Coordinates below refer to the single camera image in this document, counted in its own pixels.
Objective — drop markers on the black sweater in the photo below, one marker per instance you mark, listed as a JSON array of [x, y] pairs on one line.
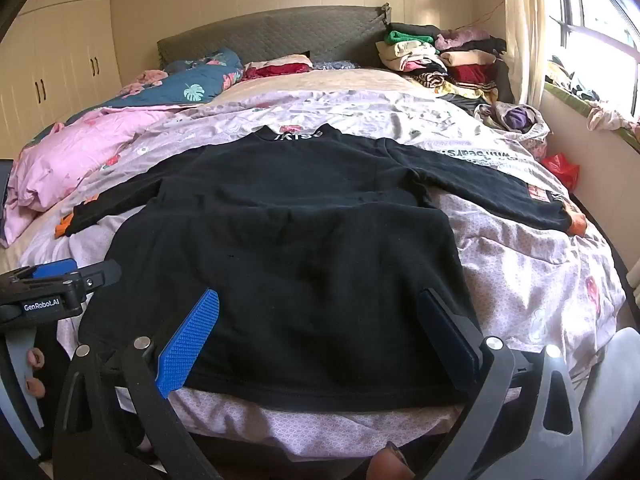
[[300, 260]]

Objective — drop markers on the cream curtain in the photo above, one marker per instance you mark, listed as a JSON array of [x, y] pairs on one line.
[[525, 35]]

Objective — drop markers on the blue floral quilt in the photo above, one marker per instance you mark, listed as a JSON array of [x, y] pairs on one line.
[[190, 90]]

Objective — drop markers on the pink quilt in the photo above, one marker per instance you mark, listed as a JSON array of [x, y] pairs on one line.
[[65, 155]]

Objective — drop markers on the heap of loose garments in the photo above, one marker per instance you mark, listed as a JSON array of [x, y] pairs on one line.
[[607, 115]]

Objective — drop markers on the floral fabric laundry basket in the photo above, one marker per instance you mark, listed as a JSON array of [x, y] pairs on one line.
[[537, 145]]

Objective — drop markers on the lilac strawberry print blanket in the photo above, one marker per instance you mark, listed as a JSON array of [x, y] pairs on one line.
[[525, 270]]

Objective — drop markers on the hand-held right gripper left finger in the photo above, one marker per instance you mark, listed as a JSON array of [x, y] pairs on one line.
[[190, 345]]

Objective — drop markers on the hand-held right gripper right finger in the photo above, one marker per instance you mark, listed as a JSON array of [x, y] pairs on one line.
[[450, 345]]

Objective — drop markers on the cream wardrobe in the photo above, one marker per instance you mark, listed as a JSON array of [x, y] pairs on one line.
[[60, 60]]

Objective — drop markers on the red and white cloth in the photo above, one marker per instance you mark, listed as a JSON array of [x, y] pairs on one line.
[[280, 69]]

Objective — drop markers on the green windowsill pad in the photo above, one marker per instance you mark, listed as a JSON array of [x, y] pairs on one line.
[[565, 97]]

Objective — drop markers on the grey quilted headboard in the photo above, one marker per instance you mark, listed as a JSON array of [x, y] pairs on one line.
[[300, 35]]

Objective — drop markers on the red plastic bag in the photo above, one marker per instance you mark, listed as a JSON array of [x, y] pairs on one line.
[[562, 170]]

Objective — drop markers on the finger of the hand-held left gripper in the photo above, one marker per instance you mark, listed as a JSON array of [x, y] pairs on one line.
[[100, 274], [52, 269]]

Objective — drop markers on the purple garment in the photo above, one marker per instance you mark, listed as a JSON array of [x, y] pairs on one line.
[[517, 120]]

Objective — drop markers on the person's left hand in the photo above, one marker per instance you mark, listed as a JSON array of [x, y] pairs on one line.
[[35, 357]]

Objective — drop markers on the blue patterned cloth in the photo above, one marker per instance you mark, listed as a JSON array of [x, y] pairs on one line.
[[335, 65]]

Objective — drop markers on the window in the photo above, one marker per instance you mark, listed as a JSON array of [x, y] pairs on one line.
[[600, 10]]

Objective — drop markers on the pile of folded clothes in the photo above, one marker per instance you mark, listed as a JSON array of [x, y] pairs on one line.
[[465, 72]]

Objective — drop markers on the person's right hand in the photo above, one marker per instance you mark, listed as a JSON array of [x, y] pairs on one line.
[[395, 464]]

